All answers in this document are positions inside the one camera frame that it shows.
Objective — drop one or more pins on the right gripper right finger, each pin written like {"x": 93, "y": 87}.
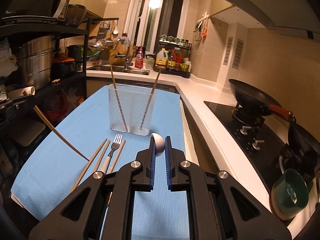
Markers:
{"x": 176, "y": 180}

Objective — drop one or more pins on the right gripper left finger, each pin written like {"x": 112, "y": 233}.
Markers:
{"x": 145, "y": 178}

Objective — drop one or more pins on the white ceramic spoon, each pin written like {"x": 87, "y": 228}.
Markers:
{"x": 159, "y": 143}

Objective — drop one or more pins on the wooden chopstick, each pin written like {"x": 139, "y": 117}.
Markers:
{"x": 53, "y": 129}
{"x": 101, "y": 156}
{"x": 117, "y": 156}
{"x": 87, "y": 165}

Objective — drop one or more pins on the wooden chopstick beside fork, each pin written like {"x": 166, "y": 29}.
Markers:
{"x": 117, "y": 156}

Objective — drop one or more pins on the stainless steel pot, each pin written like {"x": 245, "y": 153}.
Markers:
{"x": 35, "y": 60}

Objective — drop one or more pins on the clear plastic utensil holder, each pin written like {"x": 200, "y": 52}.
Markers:
{"x": 133, "y": 101}

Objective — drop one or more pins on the chopstick in holder right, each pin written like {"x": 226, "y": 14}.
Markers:
{"x": 150, "y": 98}

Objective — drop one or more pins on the chopstick in holder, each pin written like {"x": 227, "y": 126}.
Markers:
{"x": 118, "y": 98}
{"x": 150, "y": 98}

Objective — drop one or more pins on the chopstick in holder left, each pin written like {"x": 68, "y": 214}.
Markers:
{"x": 118, "y": 98}

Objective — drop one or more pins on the black metal shelf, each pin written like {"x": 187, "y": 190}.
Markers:
{"x": 9, "y": 60}

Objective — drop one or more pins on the blue table mat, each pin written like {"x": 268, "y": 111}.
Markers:
{"x": 52, "y": 169}

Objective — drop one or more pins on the black gas stove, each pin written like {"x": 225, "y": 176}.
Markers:
{"x": 262, "y": 147}

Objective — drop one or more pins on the stainless steel sink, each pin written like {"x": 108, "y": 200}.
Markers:
{"x": 119, "y": 69}

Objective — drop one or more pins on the chrome sink faucet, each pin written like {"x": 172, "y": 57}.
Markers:
{"x": 124, "y": 40}

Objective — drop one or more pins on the red dish soap bottle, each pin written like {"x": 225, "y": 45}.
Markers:
{"x": 139, "y": 58}

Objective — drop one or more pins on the glass jar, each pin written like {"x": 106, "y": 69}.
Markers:
{"x": 150, "y": 61}

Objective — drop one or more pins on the yellow oil bottle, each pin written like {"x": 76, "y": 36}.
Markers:
{"x": 161, "y": 59}

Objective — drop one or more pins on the green mug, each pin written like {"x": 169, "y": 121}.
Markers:
{"x": 289, "y": 195}

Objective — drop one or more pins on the wooden cutting board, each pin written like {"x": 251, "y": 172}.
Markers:
{"x": 119, "y": 54}

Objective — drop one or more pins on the black condiment rack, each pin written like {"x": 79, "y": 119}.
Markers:
{"x": 179, "y": 52}

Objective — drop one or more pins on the hanging utensil rack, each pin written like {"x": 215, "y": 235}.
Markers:
{"x": 201, "y": 28}

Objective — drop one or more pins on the range hood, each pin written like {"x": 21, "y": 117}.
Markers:
{"x": 296, "y": 18}

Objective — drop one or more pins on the white handled fork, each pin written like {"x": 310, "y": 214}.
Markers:
{"x": 115, "y": 146}

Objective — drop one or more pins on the black wok wooden handle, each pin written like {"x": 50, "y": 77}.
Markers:
{"x": 258, "y": 102}

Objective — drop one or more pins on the window with white frame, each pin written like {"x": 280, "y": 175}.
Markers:
{"x": 147, "y": 20}

